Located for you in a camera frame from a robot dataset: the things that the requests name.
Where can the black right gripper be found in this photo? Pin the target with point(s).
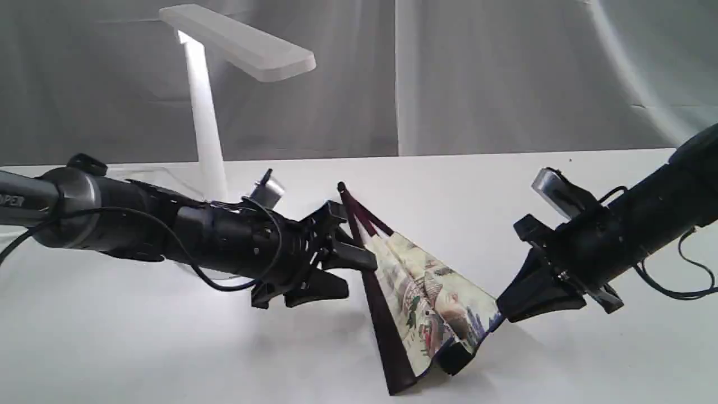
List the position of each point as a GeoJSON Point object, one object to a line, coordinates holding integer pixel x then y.
{"type": "Point", "coordinates": [579, 258]}

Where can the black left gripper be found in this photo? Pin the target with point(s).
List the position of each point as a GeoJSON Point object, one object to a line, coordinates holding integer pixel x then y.
{"type": "Point", "coordinates": [283, 257]}

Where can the painted paper folding fan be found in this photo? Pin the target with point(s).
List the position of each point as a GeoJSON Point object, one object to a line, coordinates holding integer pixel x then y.
{"type": "Point", "coordinates": [425, 314]}

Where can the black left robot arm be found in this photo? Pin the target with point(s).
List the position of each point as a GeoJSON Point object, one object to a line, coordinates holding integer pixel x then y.
{"type": "Point", "coordinates": [78, 207]}

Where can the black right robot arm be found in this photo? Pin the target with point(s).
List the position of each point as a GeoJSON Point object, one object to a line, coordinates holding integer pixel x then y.
{"type": "Point", "coordinates": [668, 205]}

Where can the white desk lamp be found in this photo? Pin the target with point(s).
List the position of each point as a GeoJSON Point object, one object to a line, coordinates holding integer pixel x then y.
{"type": "Point", "coordinates": [261, 55]}

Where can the grey backdrop curtain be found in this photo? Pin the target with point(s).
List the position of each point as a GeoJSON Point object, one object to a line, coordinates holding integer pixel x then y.
{"type": "Point", "coordinates": [109, 78]}

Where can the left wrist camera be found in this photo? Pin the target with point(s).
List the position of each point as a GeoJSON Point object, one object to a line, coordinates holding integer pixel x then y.
{"type": "Point", "coordinates": [268, 190]}

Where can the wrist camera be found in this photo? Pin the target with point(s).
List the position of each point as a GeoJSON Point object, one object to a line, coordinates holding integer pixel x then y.
{"type": "Point", "coordinates": [566, 198]}
{"type": "Point", "coordinates": [268, 190]}

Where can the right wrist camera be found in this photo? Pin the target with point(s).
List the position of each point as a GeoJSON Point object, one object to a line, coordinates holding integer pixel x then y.
{"type": "Point", "coordinates": [566, 198]}

